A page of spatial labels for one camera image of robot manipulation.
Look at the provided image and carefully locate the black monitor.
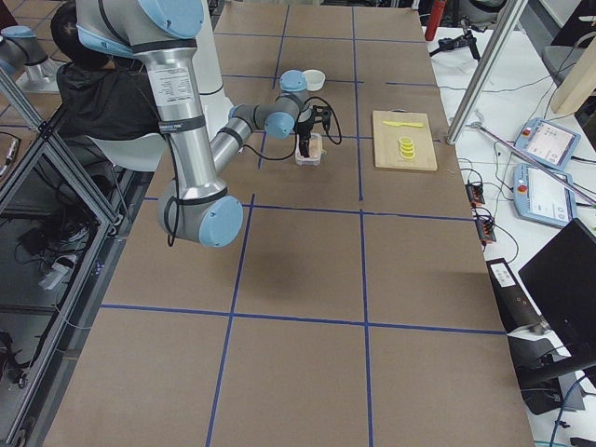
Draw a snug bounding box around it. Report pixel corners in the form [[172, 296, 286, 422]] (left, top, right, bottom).
[[519, 218, 595, 347]]

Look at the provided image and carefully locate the white plastic chair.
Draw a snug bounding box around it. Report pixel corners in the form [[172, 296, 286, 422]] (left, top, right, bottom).
[[88, 133, 167, 172]]

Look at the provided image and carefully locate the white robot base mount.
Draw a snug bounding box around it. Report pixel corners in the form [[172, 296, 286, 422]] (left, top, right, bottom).
[[193, 0, 233, 140]]

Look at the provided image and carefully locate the orange electronics board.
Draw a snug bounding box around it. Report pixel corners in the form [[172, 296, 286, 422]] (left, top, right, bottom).
[[475, 214, 496, 246], [466, 183, 485, 208]]

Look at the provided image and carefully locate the seated person in black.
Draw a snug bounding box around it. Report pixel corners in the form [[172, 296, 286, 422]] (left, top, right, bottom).
[[50, 1, 159, 141]]

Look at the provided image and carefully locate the bamboo cutting board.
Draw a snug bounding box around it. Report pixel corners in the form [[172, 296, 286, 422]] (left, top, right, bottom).
[[372, 111, 438, 171]]

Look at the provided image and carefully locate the white round bowl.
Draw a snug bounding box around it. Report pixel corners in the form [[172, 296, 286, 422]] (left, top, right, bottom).
[[303, 69, 326, 92]]

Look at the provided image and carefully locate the red cylinder bottle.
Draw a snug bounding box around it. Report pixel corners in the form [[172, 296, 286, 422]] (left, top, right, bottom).
[[425, 0, 447, 42]]

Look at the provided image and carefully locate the blue teach pendant far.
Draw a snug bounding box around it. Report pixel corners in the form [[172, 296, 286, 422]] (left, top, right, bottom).
[[514, 117, 581, 171]]

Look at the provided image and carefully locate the yellow plastic knife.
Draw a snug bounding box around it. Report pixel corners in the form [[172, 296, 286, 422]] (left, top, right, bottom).
[[382, 120, 425, 129]]

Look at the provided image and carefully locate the aluminium frame post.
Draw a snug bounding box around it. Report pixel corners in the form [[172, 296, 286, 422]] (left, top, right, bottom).
[[446, 0, 528, 144]]

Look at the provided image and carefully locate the clear plastic egg box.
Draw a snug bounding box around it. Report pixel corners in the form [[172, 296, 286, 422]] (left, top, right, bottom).
[[294, 132, 324, 167]]

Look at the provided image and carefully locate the black device with label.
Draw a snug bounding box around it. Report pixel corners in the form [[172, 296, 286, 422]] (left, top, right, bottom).
[[486, 258, 548, 335]]

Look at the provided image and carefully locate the orange electronics board near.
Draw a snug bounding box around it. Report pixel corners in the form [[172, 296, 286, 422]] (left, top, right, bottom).
[[475, 214, 496, 246]]

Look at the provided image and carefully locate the blue teach pendant near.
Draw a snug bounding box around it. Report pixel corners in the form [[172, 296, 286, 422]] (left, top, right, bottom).
[[513, 163, 577, 228]]

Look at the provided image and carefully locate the blue teach pendant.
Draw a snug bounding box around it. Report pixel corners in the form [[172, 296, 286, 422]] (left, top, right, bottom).
[[513, 163, 577, 228], [514, 117, 581, 171]]

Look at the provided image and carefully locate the metal reacher grabber stick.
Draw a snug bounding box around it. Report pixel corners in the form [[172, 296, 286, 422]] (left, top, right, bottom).
[[466, 121, 595, 209]]

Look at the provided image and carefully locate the black tripod leg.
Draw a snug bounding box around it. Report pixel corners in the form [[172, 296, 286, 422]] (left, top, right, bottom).
[[429, 18, 483, 62]]

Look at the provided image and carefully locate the orange electronics board far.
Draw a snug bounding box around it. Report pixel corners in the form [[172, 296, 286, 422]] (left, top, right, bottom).
[[466, 183, 485, 208]]

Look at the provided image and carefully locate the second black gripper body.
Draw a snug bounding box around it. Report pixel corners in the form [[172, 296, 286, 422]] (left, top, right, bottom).
[[295, 109, 315, 142]]

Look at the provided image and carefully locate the second grey blue robot arm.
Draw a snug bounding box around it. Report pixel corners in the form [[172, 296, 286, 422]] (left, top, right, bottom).
[[76, 1, 308, 247]]

